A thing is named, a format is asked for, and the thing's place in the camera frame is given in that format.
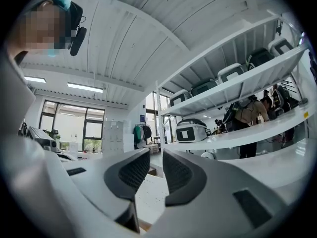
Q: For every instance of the wooden steps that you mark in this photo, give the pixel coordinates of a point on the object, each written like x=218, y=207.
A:
x=156, y=171

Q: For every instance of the wrapped package stack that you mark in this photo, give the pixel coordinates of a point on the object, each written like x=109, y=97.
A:
x=153, y=149

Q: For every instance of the white plastic laundry basket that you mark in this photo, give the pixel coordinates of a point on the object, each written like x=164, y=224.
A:
x=151, y=197

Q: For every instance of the ceiling light panel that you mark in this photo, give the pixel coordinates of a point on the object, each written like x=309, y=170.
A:
x=84, y=87
x=34, y=79

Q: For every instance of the teal hair scrunchie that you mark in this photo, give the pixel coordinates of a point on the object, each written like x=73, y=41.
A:
x=62, y=2

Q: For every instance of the dark appliance with framed panel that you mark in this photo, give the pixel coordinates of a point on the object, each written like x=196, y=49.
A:
x=204, y=88
x=260, y=58

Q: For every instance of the black head-mounted camera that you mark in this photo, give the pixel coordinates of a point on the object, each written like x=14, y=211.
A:
x=78, y=41

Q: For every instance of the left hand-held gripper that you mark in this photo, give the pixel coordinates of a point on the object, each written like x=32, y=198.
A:
x=40, y=136

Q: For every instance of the blue wall poster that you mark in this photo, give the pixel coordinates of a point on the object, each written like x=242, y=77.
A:
x=142, y=118

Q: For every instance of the person's grey printed t-shirt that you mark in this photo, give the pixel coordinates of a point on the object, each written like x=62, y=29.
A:
x=15, y=103

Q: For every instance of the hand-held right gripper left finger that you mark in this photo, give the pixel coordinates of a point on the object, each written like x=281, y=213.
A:
x=104, y=172

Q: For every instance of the white round device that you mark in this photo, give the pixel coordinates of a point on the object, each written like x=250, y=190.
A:
x=208, y=155

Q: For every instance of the white metal shelving rack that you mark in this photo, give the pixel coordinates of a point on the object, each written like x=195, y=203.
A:
x=247, y=133

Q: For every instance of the hanging clothes rack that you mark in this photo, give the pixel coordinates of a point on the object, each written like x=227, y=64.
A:
x=142, y=133

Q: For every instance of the black-framed window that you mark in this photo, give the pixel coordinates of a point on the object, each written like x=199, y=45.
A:
x=71, y=125

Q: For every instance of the person's head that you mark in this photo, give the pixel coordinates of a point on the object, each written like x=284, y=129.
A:
x=37, y=28

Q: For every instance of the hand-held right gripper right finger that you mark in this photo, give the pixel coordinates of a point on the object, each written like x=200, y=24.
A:
x=210, y=207

